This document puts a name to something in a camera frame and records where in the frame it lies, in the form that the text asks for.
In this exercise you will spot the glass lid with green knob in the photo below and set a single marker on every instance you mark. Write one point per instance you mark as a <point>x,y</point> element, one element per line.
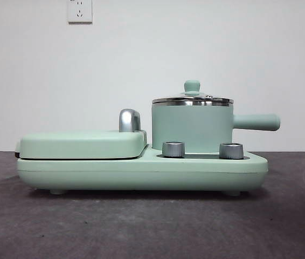
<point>193,85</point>

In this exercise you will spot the silver control knob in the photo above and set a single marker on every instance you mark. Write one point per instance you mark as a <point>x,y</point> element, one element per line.
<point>231,150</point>
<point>173,149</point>

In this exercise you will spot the mint green breakfast machine base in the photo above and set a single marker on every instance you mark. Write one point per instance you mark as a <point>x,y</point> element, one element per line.
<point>141,175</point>

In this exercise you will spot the white wall socket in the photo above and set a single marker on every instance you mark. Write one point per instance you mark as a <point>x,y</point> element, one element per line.
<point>79,12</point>

